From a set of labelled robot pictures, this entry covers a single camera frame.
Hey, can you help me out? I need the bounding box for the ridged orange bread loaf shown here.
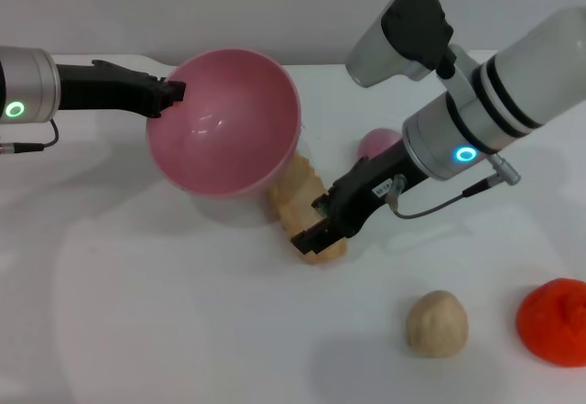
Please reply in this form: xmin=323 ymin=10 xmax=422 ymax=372
xmin=266 ymin=148 xmax=350 ymax=266

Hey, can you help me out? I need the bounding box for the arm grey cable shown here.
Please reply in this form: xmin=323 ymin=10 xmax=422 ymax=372
xmin=0 ymin=117 xmax=60 ymax=154
xmin=387 ymin=153 xmax=522 ymax=220

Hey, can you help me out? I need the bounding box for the beige round bun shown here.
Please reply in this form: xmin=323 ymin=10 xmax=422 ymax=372
xmin=406 ymin=289 xmax=470 ymax=358

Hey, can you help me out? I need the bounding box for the pink round bun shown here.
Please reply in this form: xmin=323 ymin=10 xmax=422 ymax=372
xmin=357 ymin=127 xmax=405 ymax=163

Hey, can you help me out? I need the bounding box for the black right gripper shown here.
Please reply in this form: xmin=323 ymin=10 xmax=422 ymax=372
xmin=290 ymin=139 xmax=428 ymax=257

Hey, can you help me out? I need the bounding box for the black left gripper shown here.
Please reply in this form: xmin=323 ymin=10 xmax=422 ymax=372
xmin=57 ymin=59 xmax=187 ymax=119

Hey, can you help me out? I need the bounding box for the left arm grey cable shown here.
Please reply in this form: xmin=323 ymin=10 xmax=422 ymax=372
xmin=0 ymin=117 xmax=60 ymax=154

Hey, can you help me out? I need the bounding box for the pink plastic bowl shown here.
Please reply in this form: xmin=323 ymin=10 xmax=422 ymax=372
xmin=146 ymin=48 xmax=302 ymax=200

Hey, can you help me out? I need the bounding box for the orange-red swirl bun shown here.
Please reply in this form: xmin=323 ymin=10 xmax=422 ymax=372
xmin=515 ymin=278 xmax=586 ymax=368

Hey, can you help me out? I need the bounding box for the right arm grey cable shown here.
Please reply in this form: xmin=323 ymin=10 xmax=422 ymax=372
xmin=387 ymin=153 xmax=522 ymax=220

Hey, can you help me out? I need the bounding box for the right wrist camera housing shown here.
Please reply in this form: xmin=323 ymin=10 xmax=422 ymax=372
xmin=343 ymin=0 xmax=457 ymax=89

